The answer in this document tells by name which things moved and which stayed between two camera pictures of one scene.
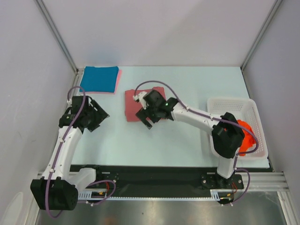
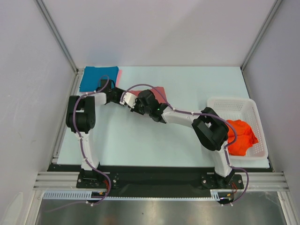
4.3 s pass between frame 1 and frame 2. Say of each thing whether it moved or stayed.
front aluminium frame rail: stayed
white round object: stayed
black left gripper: moved
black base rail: stayed
